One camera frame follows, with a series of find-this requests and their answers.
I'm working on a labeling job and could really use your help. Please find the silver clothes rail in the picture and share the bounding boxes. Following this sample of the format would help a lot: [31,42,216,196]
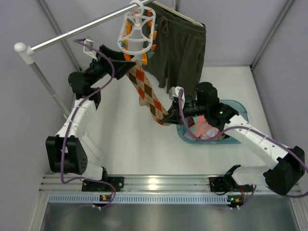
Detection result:
[13,0,154,118]

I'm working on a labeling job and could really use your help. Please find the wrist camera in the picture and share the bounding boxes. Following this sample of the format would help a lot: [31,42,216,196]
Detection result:
[169,86,185,109]
[83,38,98,61]

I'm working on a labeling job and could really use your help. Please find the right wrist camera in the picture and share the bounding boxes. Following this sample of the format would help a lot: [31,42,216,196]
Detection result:
[169,86,185,109]

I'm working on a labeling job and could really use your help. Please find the orange empty clothes peg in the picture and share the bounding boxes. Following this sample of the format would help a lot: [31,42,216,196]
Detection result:
[124,53,132,62]

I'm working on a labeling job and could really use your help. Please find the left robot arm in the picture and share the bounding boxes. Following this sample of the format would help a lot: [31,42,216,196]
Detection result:
[45,45,136,193]

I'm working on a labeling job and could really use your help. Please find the pink patterned sock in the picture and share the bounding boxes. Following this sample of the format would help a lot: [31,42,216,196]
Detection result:
[188,115,218,140]

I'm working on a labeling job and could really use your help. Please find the white round clip hanger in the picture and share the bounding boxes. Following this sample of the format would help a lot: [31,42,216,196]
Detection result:
[117,0,157,55]

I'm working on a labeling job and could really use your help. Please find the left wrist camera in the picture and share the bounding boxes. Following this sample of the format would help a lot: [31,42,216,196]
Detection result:
[83,38,98,61]

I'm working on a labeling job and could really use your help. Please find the aluminium mounting rail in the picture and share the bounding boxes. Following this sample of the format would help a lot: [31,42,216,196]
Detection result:
[39,174,301,205]

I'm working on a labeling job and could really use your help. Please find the teal clothes peg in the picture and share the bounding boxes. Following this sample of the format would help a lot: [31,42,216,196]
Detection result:
[147,44,156,59]

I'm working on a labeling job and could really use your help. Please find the teal plastic basin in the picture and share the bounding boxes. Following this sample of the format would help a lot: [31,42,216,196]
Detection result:
[176,100,249,144]

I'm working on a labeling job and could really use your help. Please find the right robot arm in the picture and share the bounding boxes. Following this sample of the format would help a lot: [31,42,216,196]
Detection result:
[162,82,308,196]

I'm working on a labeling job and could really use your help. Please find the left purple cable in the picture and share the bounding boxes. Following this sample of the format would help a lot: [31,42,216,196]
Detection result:
[59,38,116,210]

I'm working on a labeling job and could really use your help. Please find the beige clothes hanger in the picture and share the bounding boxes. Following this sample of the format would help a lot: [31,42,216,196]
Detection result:
[154,0,205,28]

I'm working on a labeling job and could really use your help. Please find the olive green shorts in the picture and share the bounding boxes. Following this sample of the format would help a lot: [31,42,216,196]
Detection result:
[143,2,206,98]

